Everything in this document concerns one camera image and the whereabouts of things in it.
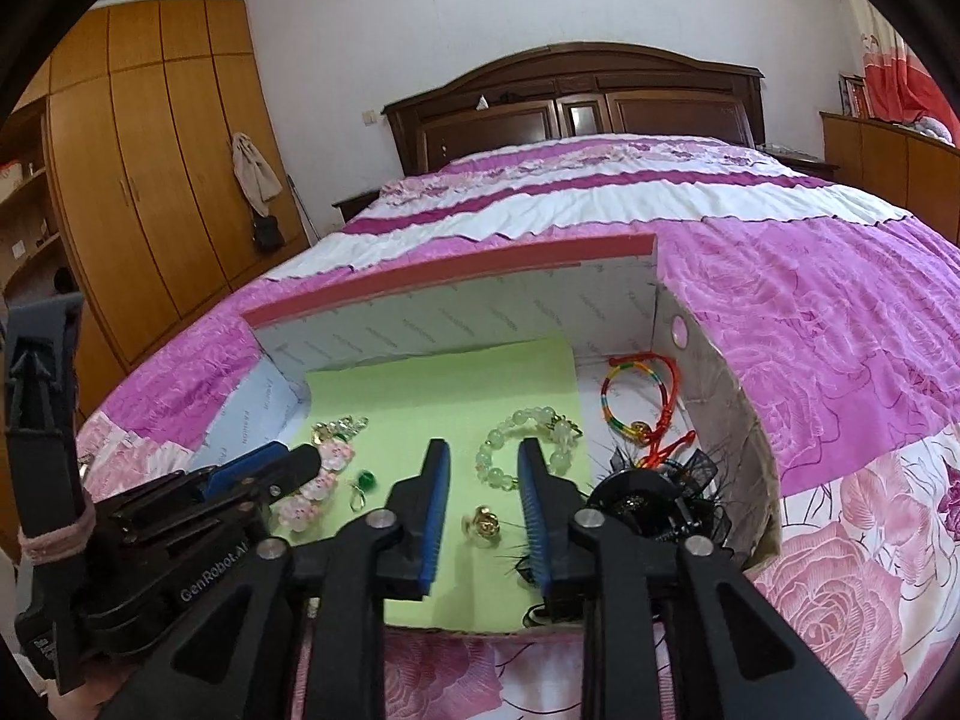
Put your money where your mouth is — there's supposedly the dark wooden headboard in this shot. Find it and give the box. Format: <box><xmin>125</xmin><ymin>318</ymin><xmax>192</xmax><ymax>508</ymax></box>
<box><xmin>381</xmin><ymin>43</ymin><xmax>764</xmax><ymax>175</ymax></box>

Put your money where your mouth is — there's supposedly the pink flower bead bracelet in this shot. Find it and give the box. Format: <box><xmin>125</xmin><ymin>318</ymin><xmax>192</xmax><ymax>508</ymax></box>
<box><xmin>273</xmin><ymin>441</ymin><xmax>356</xmax><ymax>538</ymax></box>

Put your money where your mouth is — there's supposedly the black hanging bag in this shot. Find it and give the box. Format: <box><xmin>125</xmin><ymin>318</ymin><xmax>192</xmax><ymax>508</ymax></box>
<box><xmin>251</xmin><ymin>214</ymin><xmax>287</xmax><ymax>255</ymax></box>

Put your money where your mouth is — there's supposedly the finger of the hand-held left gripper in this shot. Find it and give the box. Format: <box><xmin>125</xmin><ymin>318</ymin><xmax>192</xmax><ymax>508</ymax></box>
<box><xmin>191</xmin><ymin>440</ymin><xmax>293</xmax><ymax>500</ymax></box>
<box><xmin>221</xmin><ymin>444</ymin><xmax>325</xmax><ymax>520</ymax></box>

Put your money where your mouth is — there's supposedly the light green paper sheet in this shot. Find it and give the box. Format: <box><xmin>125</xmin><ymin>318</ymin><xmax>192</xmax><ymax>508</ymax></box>
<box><xmin>289</xmin><ymin>337</ymin><xmax>593</xmax><ymax>631</ymax></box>

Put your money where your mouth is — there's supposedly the dark wooden nightstand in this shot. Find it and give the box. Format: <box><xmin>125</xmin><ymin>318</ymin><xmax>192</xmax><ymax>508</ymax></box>
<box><xmin>754</xmin><ymin>142</ymin><xmax>840</xmax><ymax>182</ymax></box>
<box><xmin>332</xmin><ymin>187</ymin><xmax>384</xmax><ymax>230</ymax></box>

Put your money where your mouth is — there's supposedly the gold ring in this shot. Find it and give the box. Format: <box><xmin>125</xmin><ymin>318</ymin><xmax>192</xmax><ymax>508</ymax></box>
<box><xmin>460</xmin><ymin>505</ymin><xmax>500</xmax><ymax>542</ymax></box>

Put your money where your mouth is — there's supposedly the wooden wardrobe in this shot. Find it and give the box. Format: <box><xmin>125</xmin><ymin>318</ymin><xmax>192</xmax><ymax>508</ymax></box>
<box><xmin>41</xmin><ymin>0</ymin><xmax>312</xmax><ymax>421</ymax></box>

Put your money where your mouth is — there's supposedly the cream and red curtain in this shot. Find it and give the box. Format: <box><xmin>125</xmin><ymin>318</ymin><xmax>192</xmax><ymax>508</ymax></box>
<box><xmin>851</xmin><ymin>0</ymin><xmax>960</xmax><ymax>145</ymax></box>

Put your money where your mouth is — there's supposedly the open wooden shelf unit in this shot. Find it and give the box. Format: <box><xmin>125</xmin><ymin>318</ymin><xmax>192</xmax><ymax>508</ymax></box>
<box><xmin>0</xmin><ymin>101</ymin><xmax>85</xmax><ymax>316</ymax></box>

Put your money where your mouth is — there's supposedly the row of books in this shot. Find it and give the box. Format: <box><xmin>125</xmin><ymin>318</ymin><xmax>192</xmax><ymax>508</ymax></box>
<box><xmin>838</xmin><ymin>73</ymin><xmax>872</xmax><ymax>120</ymax></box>

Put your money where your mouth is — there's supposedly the green bead pendant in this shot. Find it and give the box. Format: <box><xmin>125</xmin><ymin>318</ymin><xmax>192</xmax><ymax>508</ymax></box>
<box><xmin>346</xmin><ymin>468</ymin><xmax>377</xmax><ymax>515</ymax></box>

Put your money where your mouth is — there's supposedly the white stick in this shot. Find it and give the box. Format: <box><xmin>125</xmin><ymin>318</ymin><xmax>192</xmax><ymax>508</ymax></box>
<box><xmin>286</xmin><ymin>173</ymin><xmax>313</xmax><ymax>245</ymax></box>

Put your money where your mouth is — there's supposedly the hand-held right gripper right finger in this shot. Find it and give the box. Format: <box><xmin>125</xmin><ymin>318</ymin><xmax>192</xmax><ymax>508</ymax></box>
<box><xmin>517</xmin><ymin>435</ymin><xmax>871</xmax><ymax>720</ymax></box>

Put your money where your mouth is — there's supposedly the beige hanging towel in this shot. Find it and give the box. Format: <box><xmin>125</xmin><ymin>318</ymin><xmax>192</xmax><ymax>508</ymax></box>
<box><xmin>230</xmin><ymin>132</ymin><xmax>283</xmax><ymax>218</ymax></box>

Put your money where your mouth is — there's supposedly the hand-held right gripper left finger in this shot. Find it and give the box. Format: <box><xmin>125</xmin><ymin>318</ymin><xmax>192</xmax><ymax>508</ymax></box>
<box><xmin>97</xmin><ymin>436</ymin><xmax>452</xmax><ymax>720</ymax></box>

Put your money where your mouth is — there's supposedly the grey cloth bundle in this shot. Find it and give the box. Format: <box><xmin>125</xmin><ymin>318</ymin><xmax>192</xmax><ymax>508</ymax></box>
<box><xmin>903</xmin><ymin>115</ymin><xmax>958</xmax><ymax>144</ymax></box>

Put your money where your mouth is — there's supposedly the pink floral quilt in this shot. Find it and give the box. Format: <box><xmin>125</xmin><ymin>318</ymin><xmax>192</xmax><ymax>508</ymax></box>
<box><xmin>75</xmin><ymin>131</ymin><xmax>960</xmax><ymax>720</ymax></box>

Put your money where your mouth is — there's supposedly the black feather hair clip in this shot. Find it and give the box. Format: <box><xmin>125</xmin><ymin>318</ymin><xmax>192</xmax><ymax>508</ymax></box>
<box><xmin>510</xmin><ymin>445</ymin><xmax>733</xmax><ymax>631</ymax></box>

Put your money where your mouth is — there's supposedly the red rainbow string bracelet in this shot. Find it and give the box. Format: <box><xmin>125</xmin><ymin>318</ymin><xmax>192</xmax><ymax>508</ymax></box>
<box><xmin>599</xmin><ymin>352</ymin><xmax>699</xmax><ymax>475</ymax></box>

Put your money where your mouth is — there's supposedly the pale jade bead bracelet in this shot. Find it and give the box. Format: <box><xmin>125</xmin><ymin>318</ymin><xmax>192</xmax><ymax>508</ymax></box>
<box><xmin>475</xmin><ymin>405</ymin><xmax>585</xmax><ymax>493</ymax></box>

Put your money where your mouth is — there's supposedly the long wooden drawer cabinet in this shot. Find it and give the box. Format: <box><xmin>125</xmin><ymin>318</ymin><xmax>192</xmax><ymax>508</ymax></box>
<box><xmin>820</xmin><ymin>111</ymin><xmax>960</xmax><ymax>241</ymax></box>

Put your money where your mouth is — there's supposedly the white cardboard box red rim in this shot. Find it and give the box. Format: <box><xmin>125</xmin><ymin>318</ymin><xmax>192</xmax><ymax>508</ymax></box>
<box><xmin>184</xmin><ymin>232</ymin><xmax>781</xmax><ymax>640</ymax></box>

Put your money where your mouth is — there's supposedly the clear crystal gold charm bracelet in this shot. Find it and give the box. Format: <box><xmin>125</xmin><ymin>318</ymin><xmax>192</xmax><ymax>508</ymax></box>
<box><xmin>310</xmin><ymin>414</ymin><xmax>371</xmax><ymax>446</ymax></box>

